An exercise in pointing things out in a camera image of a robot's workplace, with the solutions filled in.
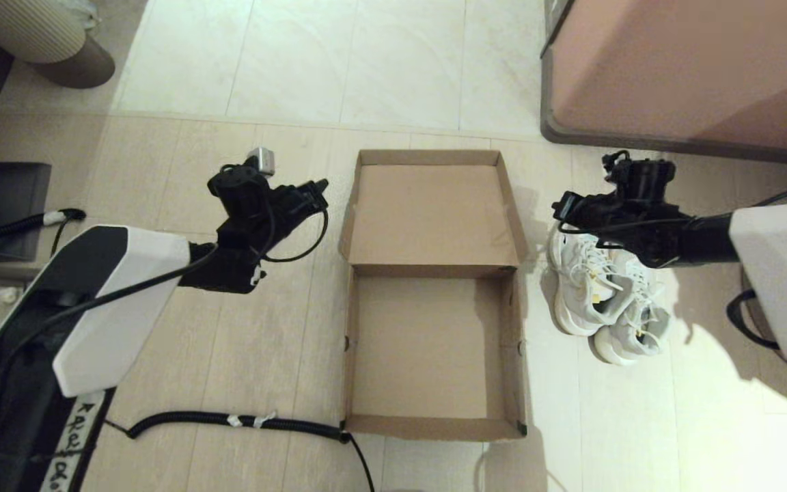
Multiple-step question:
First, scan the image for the white lace-up sneaker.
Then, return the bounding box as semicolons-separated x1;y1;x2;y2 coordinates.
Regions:
547;229;633;337
592;249;673;366

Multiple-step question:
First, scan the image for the brown cardboard shoe box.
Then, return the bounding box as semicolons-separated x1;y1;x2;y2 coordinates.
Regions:
337;149;529;441

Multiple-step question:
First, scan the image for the black box device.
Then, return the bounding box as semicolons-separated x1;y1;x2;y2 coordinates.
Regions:
0;162;53;264

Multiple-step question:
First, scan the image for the pink cabinet with dark plinth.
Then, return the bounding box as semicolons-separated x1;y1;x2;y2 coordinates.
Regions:
539;0;787;170

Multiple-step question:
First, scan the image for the white crumpled plastic bag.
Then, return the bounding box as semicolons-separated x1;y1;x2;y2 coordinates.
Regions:
66;0;102;33

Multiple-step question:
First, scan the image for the ribbed beige cylinder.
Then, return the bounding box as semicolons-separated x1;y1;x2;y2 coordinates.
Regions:
0;0;97;66

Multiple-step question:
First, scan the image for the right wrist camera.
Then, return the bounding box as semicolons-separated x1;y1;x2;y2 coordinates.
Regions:
602;152;630;182

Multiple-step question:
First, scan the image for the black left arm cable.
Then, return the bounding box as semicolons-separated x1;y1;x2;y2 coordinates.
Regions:
0;205;331;363

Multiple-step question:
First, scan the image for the black right arm strap loop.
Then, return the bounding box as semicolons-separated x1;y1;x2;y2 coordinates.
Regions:
727;290;780;349

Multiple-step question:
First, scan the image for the black coiled floor cable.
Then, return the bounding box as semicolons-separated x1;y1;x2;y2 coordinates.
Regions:
103;410;375;492

